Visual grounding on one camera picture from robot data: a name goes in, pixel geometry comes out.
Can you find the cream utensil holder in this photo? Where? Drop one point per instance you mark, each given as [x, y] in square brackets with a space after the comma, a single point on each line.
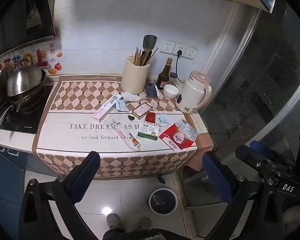
[135, 80]

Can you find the white sachet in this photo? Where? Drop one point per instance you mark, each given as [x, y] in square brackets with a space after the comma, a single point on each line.
[162, 120]

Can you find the white and pink electric kettle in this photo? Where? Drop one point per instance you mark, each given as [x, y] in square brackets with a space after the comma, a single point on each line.
[192, 92]

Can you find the green medicine box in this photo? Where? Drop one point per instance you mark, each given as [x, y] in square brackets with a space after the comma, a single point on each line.
[148, 131]

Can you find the white round trash bin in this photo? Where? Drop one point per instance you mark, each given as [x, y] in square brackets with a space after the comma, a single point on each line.
[150, 202]

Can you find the blue base cabinet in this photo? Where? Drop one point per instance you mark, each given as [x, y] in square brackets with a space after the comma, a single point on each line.
[5, 175]

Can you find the bundle of wooden chopsticks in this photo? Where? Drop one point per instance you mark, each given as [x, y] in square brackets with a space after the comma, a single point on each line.
[137, 57]

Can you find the red sachet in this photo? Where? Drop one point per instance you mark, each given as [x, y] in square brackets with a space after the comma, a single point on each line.
[150, 117]

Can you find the person's right shoe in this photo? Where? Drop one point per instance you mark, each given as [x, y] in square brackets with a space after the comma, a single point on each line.
[145, 222]

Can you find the pink and white toothpaste box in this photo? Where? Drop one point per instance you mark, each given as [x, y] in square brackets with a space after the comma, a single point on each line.
[107, 107]

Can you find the white wall socket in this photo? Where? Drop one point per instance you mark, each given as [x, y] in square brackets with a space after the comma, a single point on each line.
[167, 46]
[190, 53]
[176, 47]

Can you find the yellow small box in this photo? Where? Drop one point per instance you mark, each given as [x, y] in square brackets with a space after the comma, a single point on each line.
[141, 110]

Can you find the steel spatula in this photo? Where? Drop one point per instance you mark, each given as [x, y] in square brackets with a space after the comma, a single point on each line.
[150, 41]

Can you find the blue and white sachets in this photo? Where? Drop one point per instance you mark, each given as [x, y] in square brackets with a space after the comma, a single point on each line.
[121, 105]

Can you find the clear plastic wrapper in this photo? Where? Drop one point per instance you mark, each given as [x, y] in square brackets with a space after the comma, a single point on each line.
[128, 137]

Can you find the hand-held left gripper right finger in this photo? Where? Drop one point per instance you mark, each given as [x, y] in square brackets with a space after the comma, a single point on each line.
[217, 177]

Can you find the small brown lid jar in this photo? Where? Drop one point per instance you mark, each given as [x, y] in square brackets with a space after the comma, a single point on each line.
[173, 76]

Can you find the dark sauce bottle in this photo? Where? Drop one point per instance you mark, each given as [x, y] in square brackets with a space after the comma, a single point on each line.
[163, 78]

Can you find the person's right forearm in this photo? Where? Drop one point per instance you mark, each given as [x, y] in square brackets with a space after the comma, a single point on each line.
[296, 220]

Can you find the person's left leg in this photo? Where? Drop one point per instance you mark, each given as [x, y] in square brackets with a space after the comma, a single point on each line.
[115, 235]

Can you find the dark blue phone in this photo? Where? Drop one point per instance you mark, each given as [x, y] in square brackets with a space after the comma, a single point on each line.
[151, 90]

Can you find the person's leg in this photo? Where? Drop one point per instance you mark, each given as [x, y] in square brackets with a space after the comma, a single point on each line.
[115, 235]
[153, 236]

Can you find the red and white packet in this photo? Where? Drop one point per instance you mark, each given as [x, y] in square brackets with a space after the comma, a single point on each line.
[175, 137]

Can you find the person's shoe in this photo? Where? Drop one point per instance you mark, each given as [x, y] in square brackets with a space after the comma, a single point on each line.
[114, 221]
[145, 222]

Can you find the steel wok lid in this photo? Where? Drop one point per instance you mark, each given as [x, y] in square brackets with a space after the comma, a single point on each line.
[25, 80]

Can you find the white tissue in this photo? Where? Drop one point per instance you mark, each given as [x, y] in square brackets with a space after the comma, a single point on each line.
[130, 96]

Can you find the black induction cooktop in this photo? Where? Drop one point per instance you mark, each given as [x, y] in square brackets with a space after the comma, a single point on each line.
[27, 122]

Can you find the white and blue packet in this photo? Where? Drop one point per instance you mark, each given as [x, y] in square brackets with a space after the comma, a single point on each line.
[190, 129]

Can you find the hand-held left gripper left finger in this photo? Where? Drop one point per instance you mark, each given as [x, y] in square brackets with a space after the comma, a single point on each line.
[86, 177]

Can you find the person's right leg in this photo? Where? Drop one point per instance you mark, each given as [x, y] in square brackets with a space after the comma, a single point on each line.
[153, 236]

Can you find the checked printed table mat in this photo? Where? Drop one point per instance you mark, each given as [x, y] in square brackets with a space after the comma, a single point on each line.
[65, 140]

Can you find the colourful wall stickers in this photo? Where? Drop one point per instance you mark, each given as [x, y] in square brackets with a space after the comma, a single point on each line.
[41, 55]

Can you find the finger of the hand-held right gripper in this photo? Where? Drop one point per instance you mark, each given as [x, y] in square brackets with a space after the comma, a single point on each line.
[261, 148]
[247, 155]

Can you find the glass sliding door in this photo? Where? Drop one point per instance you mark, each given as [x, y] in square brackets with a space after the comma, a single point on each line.
[265, 80]

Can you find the black range hood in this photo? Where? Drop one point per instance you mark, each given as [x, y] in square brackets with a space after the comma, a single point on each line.
[15, 17]

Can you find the white bowl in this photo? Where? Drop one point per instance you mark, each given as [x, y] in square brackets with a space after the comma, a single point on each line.
[171, 91]

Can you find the person's left shoe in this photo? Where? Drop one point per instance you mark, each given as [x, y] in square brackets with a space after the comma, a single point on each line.
[114, 221]

